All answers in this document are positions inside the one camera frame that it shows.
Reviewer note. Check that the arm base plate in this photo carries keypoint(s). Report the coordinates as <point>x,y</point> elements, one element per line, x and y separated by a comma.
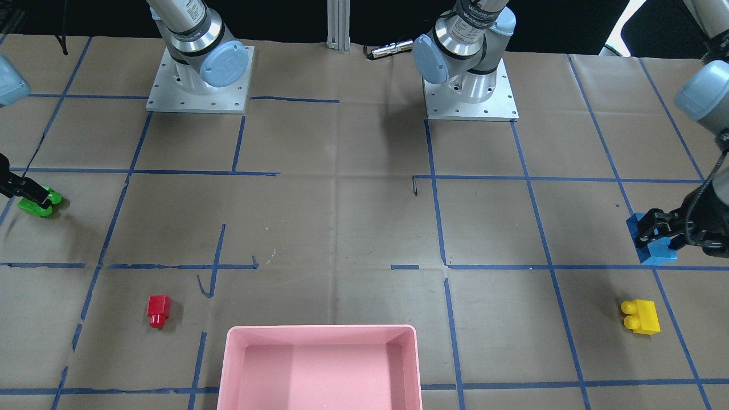
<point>177,88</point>
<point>472,97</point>

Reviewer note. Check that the aluminium frame post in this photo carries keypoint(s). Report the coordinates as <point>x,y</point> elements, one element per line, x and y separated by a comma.
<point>338,14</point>

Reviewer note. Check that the blue toy block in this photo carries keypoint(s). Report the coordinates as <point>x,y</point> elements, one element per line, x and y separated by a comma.
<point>654,254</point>

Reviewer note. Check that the green toy block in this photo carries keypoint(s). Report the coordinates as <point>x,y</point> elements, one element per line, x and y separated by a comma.
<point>43,210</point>

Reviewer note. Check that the yellow toy block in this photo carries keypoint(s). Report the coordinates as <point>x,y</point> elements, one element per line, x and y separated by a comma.
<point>640,316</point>

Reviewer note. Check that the pink plastic box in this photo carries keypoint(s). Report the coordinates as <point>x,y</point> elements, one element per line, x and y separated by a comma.
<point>320,367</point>

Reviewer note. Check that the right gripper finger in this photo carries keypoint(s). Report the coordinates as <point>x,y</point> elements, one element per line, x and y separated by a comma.
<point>42,201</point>
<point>30,188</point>

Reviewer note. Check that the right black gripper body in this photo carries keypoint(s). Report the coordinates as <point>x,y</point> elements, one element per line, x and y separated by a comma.
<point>19,186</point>

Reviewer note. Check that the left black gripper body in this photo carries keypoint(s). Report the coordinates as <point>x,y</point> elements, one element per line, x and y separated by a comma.
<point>708,214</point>

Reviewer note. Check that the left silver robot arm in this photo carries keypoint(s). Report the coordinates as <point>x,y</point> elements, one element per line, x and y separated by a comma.
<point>463,50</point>

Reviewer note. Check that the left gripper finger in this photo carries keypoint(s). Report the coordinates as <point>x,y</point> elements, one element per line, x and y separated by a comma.
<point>657,219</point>
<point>670,239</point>

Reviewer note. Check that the metal cable connector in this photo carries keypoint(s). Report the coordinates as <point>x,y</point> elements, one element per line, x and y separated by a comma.
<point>388,50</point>

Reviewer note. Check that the red toy block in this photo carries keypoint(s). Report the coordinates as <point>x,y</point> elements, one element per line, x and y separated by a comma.
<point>159,310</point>

